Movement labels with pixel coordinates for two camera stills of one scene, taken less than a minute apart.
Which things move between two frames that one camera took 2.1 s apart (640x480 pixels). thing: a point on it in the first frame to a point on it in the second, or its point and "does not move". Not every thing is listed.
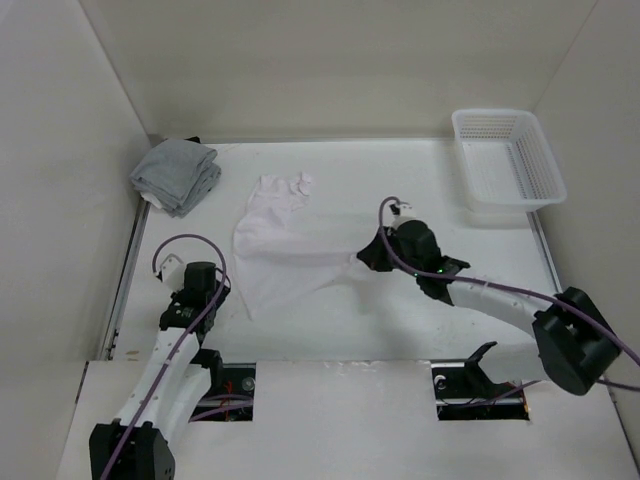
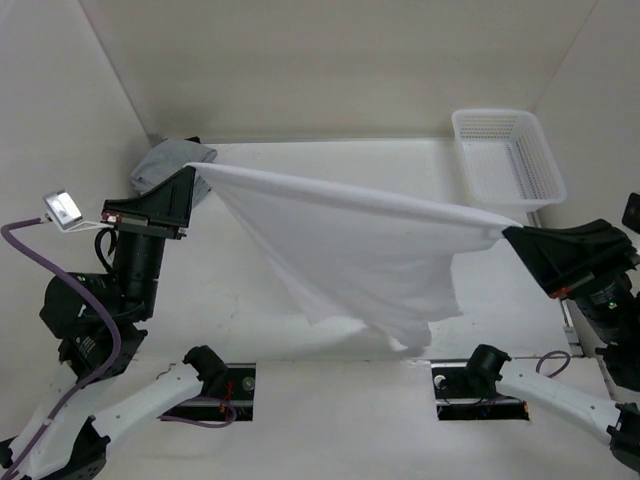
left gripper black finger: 218,276 to 171,202
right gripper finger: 378,254 to 560,255
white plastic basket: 506,161 does not move
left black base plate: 237,401 does not move
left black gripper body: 176,296 to 140,259
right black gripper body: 413,264 to 608,305
